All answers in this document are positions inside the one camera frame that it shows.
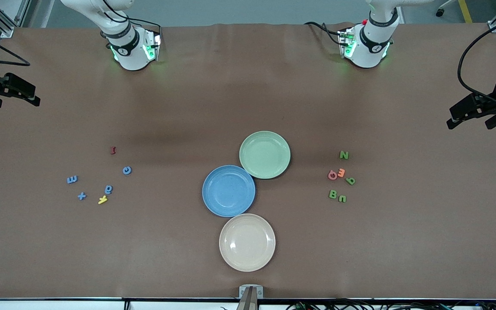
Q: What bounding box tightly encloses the blue plate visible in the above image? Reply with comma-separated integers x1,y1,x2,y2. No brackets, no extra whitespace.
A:
202,165,256,218

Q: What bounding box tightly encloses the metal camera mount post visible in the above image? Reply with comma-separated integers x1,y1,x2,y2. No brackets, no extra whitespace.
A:
236,284,264,310

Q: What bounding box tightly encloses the beige plate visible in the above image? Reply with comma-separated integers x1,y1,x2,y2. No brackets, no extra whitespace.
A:
219,213,276,273

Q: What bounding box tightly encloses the office chair caster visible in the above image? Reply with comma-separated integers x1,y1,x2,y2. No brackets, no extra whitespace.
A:
435,0,462,18

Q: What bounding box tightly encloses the white table edge rail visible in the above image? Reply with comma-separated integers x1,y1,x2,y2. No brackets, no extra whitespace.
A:
0,298,496,310

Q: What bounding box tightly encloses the light green plate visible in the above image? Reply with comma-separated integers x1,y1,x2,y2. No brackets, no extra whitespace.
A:
239,130,291,180

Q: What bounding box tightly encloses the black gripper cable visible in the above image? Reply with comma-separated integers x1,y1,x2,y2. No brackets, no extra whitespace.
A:
458,24,496,109
0,26,31,68

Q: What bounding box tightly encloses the brown table cover sheet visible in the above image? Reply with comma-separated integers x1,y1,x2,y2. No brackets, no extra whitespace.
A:
0,22,496,300

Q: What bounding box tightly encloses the black arm base cable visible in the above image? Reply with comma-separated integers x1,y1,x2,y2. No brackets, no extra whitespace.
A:
123,16,163,35
303,21,344,46

